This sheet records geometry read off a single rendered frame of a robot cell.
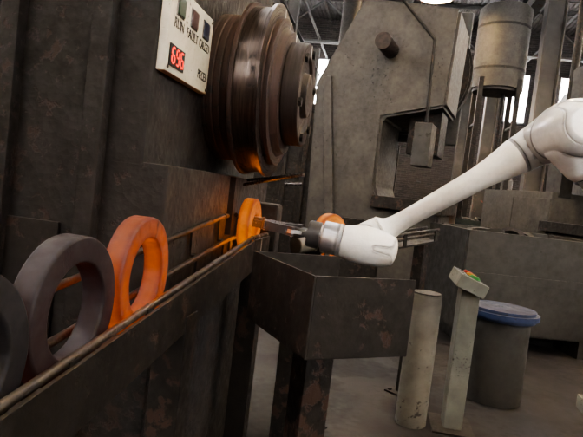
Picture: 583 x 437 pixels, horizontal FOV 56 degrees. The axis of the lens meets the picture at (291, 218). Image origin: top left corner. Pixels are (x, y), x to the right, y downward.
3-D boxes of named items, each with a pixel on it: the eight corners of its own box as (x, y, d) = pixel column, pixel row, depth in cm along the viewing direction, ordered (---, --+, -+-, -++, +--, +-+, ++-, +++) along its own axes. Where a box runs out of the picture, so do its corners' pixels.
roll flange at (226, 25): (181, 165, 133) (203, -30, 131) (232, 173, 180) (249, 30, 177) (221, 169, 132) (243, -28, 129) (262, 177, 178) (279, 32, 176)
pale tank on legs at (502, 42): (450, 257, 956) (485, -3, 932) (444, 252, 1046) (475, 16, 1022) (504, 264, 941) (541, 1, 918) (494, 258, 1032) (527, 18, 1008)
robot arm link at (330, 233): (338, 254, 156) (318, 250, 157) (345, 223, 155) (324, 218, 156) (336, 257, 147) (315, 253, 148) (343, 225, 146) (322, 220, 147)
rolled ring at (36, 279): (118, 224, 74) (95, 221, 74) (29, 256, 56) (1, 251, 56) (114, 351, 77) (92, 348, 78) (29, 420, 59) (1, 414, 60)
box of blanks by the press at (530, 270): (451, 348, 334) (468, 224, 330) (409, 316, 416) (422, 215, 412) (607, 362, 345) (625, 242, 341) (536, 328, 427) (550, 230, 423)
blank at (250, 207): (237, 203, 146) (249, 204, 146) (252, 193, 161) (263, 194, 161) (234, 257, 150) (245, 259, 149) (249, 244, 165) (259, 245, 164)
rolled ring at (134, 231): (114, 253, 72) (90, 250, 73) (125, 361, 80) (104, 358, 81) (166, 198, 89) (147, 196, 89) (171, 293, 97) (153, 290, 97)
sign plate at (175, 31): (154, 68, 109) (164, -23, 108) (198, 94, 135) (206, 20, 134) (166, 69, 109) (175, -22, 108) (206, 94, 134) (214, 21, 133)
